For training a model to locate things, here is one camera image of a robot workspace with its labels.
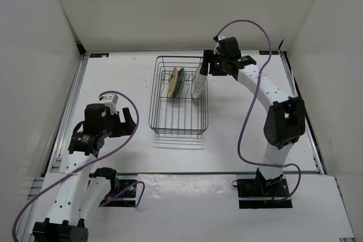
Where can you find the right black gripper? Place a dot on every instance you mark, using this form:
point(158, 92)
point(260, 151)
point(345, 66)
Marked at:
point(209, 58)

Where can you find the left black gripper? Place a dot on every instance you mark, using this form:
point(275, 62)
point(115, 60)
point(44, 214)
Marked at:
point(129, 124)

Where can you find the white plate with dark rim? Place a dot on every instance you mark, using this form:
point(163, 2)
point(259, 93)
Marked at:
point(198, 83)

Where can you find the beige plate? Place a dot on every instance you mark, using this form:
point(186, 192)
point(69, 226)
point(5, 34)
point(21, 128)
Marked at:
point(172, 82)

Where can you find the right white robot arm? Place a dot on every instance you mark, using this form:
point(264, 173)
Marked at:
point(285, 121)

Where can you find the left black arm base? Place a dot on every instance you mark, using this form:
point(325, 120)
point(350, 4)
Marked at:
point(129, 194)

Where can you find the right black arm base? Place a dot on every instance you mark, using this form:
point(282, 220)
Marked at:
point(252, 196)

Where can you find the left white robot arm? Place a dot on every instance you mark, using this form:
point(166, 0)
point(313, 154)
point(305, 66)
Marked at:
point(80, 189)

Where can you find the teal patterned plate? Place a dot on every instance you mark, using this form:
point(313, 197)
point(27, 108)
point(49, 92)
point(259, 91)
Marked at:
point(180, 84)

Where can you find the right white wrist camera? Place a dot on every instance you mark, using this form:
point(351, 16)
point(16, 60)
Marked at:
point(217, 40)

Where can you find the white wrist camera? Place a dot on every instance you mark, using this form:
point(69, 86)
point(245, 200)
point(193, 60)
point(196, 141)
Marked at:
point(217, 40)
point(109, 100)

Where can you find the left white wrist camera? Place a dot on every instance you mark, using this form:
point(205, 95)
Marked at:
point(109, 100)

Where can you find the wire dish rack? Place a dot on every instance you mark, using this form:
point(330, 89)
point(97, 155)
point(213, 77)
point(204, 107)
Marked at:
point(177, 116)

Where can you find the left aluminium frame rail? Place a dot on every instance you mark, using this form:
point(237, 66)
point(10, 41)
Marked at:
point(57, 149)

